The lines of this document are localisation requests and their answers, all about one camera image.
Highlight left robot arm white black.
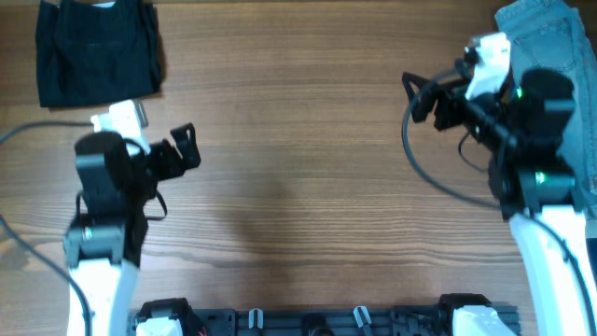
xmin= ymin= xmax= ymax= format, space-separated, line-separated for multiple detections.
xmin=63 ymin=123 xmax=201 ymax=335

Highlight black folded garment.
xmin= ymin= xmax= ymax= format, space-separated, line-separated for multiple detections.
xmin=35 ymin=0 xmax=162 ymax=108

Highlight light blue denim shorts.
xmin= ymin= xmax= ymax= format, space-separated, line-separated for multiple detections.
xmin=494 ymin=0 xmax=596 ymax=215

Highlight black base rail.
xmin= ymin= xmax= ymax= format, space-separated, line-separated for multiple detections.
xmin=128 ymin=298 xmax=521 ymax=336

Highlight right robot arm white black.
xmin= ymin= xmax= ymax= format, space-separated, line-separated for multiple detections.
xmin=401 ymin=69 xmax=596 ymax=335

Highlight left black cable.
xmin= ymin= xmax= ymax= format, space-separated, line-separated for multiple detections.
xmin=0 ymin=119 xmax=94 ymax=336

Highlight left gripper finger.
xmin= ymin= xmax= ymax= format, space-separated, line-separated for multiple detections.
xmin=185 ymin=140 xmax=201 ymax=169
xmin=171 ymin=123 xmax=196 ymax=154

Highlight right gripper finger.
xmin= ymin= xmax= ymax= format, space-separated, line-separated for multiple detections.
xmin=410 ymin=91 xmax=438 ymax=123
xmin=402 ymin=72 xmax=437 ymax=101

